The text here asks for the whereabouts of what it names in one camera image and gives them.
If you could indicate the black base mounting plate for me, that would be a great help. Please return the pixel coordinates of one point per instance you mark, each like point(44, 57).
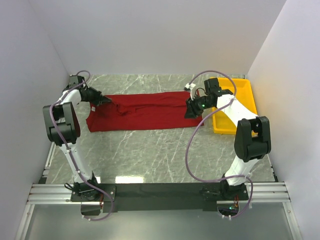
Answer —
point(159, 196)

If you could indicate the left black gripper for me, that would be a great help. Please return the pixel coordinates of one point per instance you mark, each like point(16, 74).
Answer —
point(99, 97)

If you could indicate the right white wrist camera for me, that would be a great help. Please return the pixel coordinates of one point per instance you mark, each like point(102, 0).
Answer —
point(191, 89)

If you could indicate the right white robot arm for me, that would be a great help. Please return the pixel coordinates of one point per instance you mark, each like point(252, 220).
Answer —
point(252, 137)

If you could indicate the red t shirt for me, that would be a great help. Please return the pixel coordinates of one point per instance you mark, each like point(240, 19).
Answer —
point(136, 112)

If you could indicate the yellow plastic tray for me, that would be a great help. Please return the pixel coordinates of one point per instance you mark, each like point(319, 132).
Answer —
point(243, 106)

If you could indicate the aluminium frame rail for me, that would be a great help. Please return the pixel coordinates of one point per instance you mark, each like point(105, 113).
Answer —
point(57, 194)

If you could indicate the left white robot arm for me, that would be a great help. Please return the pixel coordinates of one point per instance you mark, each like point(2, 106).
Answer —
point(63, 129)

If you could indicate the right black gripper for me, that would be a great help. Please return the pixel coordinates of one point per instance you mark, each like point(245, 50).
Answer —
point(191, 113)

